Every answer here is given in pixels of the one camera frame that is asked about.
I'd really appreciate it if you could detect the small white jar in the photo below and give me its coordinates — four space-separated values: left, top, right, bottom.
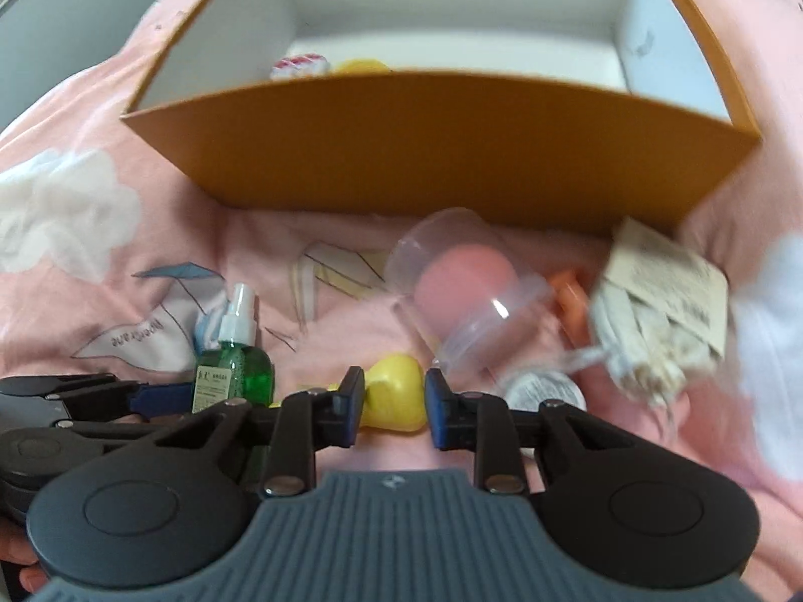
502 370 587 415

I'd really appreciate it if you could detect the yellow bottle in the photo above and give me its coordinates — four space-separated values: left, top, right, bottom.
270 354 431 435

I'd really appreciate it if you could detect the clear case with pink sponge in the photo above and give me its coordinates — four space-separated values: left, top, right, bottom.
384 207 556 377

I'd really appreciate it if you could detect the green spray bottle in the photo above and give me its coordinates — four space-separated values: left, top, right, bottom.
191 282 276 415

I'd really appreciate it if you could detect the person's left hand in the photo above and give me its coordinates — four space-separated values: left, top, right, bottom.
0 530 48 596

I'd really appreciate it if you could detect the orange cardboard box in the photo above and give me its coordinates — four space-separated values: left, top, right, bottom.
119 0 763 239

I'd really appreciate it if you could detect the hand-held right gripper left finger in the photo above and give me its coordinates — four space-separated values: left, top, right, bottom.
154 365 366 498

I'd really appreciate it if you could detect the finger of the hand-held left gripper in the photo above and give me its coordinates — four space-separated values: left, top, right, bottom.
47 382 195 446
0 374 123 397

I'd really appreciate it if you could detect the pink printed blanket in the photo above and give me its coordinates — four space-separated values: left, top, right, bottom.
0 0 803 602

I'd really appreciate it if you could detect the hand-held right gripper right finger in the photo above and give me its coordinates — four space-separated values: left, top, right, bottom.
425 368 636 498

